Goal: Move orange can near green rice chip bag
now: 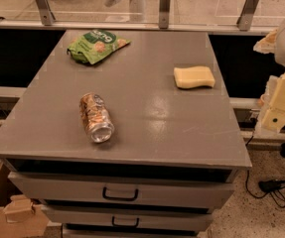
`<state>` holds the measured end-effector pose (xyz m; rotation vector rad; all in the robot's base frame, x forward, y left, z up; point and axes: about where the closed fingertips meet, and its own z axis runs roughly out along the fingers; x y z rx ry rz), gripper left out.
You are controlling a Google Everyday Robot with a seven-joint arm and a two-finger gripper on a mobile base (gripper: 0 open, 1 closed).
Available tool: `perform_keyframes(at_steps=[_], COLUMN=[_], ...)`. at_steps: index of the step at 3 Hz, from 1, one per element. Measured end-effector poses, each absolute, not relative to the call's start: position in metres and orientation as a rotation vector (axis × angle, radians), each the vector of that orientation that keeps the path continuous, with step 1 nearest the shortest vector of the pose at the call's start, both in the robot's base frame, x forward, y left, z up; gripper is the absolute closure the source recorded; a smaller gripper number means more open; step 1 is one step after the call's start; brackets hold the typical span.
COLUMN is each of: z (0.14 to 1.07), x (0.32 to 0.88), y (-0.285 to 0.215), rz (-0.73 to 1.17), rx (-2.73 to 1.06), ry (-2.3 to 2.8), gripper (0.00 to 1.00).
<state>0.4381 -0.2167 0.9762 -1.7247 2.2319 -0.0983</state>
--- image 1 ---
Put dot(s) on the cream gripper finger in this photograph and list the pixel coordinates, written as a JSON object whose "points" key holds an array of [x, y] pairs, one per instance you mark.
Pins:
{"points": [[272, 114], [267, 44]]}

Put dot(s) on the middle metal rail bracket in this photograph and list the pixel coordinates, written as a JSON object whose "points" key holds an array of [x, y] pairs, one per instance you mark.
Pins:
{"points": [[164, 12]]}

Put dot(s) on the top drawer black handle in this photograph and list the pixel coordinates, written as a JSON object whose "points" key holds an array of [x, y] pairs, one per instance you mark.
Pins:
{"points": [[118, 195]]}

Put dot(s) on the green rice chip bag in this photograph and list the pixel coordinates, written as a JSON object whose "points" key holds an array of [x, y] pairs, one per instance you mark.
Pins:
{"points": [[95, 46]]}

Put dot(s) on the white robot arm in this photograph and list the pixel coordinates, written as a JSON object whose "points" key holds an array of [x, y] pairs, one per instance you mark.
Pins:
{"points": [[279, 56]]}

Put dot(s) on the left metal rail bracket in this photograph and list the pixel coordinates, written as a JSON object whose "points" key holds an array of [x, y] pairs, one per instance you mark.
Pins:
{"points": [[46, 15]]}

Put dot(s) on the yellow sponge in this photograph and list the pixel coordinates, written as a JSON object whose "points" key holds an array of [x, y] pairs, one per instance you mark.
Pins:
{"points": [[192, 77]]}

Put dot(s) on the drawer black handle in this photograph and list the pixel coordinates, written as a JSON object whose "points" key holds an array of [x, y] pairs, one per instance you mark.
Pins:
{"points": [[125, 222], [118, 195]]}

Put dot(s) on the cardboard box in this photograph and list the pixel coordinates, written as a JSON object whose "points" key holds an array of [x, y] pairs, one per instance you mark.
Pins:
{"points": [[20, 216]]}

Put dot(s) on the right metal rail bracket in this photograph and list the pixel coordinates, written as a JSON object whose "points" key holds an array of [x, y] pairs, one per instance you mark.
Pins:
{"points": [[246, 16]]}

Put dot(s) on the grey drawer cabinet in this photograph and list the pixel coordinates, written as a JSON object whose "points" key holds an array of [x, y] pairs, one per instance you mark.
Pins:
{"points": [[180, 148]]}

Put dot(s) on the metal rail bracket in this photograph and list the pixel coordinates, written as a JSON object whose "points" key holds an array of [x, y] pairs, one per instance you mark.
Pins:
{"points": [[164, 12], [46, 15], [246, 16]]}

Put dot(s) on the orange soda can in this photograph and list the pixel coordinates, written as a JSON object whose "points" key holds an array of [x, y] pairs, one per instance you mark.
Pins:
{"points": [[95, 118]]}

